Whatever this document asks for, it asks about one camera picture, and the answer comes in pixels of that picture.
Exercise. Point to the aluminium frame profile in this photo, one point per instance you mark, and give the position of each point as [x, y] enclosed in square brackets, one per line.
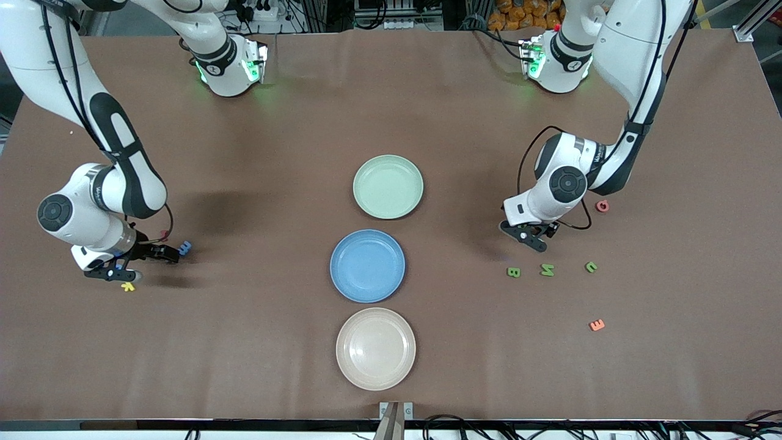
[742, 33]

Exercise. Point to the beige round plate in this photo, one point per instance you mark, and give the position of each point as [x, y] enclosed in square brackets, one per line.
[376, 348]

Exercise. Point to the tan upright post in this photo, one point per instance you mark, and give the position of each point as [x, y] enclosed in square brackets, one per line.
[391, 428]

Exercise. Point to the orange foam letter E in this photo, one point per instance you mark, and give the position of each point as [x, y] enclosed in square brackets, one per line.
[597, 325]

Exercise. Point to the orange packaged goods pile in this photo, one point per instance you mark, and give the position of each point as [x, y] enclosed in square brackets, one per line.
[525, 15]

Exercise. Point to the blue foam letter E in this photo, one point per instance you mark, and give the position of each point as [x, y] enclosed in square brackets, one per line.
[186, 247]

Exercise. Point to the brown table cover sheet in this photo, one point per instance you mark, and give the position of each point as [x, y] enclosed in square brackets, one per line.
[244, 366]

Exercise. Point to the black table edge strip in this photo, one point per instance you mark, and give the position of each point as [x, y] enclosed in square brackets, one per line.
[244, 424]

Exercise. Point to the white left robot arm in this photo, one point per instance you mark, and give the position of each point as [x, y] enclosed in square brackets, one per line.
[565, 183]

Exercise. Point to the yellow foam letter K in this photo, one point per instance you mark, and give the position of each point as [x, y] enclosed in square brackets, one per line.
[127, 286]

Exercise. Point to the green foam letter B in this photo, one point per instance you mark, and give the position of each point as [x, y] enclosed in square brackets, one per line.
[514, 272]

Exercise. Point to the green round plate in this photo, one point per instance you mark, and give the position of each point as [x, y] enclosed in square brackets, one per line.
[372, 201]

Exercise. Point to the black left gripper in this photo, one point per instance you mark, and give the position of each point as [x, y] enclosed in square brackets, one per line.
[545, 228]

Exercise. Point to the green foam letter N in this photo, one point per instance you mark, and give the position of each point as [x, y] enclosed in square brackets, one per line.
[547, 269]

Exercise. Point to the metal table edge bracket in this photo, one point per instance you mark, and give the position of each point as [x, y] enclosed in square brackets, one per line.
[408, 410]

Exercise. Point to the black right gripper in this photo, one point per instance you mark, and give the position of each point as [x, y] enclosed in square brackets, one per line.
[146, 250]

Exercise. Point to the pink foam letter Q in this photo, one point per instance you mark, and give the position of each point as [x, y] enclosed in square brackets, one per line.
[603, 206]

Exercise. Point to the white power strip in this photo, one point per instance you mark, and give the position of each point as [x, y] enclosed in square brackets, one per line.
[269, 12]

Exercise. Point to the blue round plate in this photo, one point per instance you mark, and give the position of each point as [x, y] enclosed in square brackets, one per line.
[379, 281]

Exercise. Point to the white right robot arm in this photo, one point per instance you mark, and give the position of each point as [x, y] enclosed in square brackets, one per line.
[79, 214]

